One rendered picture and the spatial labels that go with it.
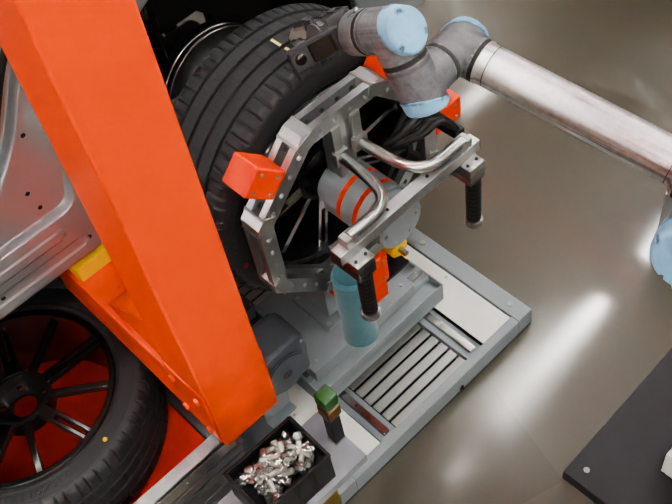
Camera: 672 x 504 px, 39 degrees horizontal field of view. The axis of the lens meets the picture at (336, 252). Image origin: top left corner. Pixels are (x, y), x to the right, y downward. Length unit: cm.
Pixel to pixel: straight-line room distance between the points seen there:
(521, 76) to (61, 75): 87
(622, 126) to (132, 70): 88
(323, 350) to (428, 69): 112
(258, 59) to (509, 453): 133
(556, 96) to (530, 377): 123
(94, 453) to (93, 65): 119
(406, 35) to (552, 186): 163
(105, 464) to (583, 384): 136
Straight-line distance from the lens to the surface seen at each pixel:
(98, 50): 141
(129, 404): 241
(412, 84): 180
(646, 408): 253
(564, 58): 376
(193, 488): 246
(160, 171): 159
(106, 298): 238
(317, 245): 240
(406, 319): 280
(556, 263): 311
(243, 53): 208
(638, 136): 182
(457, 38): 190
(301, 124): 198
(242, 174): 193
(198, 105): 208
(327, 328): 272
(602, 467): 244
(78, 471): 237
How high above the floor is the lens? 250
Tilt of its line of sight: 52 degrees down
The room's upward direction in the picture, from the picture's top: 12 degrees counter-clockwise
